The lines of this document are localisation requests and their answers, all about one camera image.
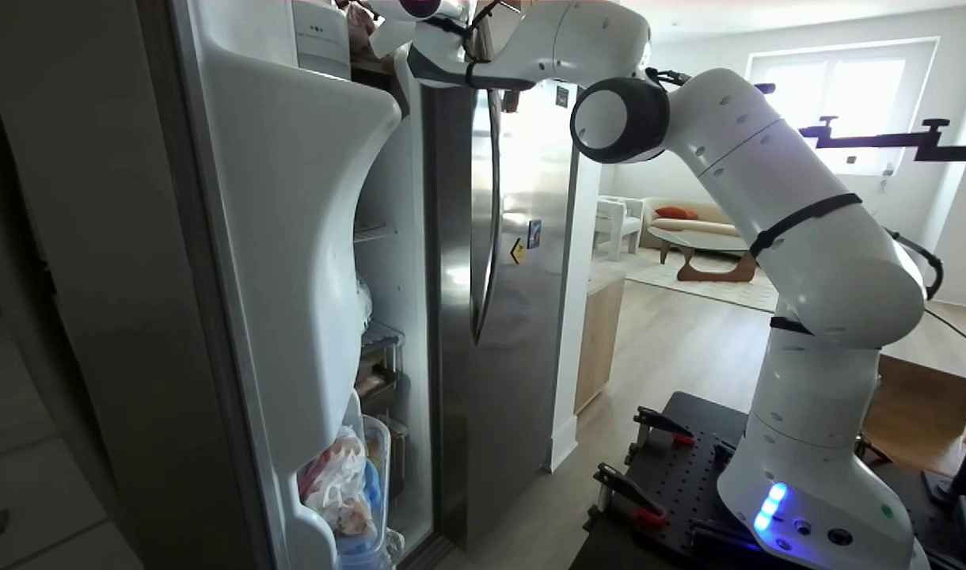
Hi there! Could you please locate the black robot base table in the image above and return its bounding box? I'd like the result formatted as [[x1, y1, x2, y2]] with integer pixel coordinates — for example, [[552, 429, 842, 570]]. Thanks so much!
[[571, 393, 799, 570]]

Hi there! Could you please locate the upper frozen food bag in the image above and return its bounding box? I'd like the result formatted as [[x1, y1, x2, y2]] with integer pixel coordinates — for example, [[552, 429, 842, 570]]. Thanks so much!
[[302, 429, 379, 552]]

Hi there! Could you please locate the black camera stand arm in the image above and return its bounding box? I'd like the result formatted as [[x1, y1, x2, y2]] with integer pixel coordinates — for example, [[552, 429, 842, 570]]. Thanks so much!
[[802, 115, 966, 161]]

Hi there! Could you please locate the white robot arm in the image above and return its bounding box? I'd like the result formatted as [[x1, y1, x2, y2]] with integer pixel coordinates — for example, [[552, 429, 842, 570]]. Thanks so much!
[[371, 0, 931, 570]]

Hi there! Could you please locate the open white freezer door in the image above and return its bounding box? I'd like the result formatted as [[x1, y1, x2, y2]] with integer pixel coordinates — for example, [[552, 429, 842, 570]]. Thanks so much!
[[130, 0, 402, 570]]

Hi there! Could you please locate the fridge door handle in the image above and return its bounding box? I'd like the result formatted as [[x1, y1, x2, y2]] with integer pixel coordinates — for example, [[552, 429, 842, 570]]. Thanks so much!
[[468, 89, 499, 338]]

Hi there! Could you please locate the blue photo magnet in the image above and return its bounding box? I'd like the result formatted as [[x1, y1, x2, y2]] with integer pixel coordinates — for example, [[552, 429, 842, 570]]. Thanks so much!
[[527, 218, 544, 252]]

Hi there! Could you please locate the red black clamp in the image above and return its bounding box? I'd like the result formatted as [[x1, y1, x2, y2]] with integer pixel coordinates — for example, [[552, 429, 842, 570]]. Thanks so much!
[[634, 408, 697, 446], [596, 462, 673, 533]]

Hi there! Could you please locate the white ice dispenser housing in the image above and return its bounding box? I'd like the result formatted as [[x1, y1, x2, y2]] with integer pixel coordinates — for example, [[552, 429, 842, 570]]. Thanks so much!
[[202, 43, 402, 475]]

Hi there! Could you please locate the wooden coffee table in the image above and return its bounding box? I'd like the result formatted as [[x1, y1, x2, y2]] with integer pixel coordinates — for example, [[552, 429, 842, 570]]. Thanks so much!
[[658, 238, 758, 283]]

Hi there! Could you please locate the stainless steel fridge door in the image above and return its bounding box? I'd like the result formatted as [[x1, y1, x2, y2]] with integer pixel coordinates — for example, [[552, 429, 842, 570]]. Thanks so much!
[[425, 83, 574, 549]]

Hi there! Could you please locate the yellow small magnet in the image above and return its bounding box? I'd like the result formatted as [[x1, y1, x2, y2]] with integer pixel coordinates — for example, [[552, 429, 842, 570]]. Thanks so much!
[[510, 238, 527, 267]]

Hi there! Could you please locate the cardboard box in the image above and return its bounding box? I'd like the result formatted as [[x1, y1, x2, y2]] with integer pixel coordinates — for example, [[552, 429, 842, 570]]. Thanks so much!
[[863, 355, 966, 475]]

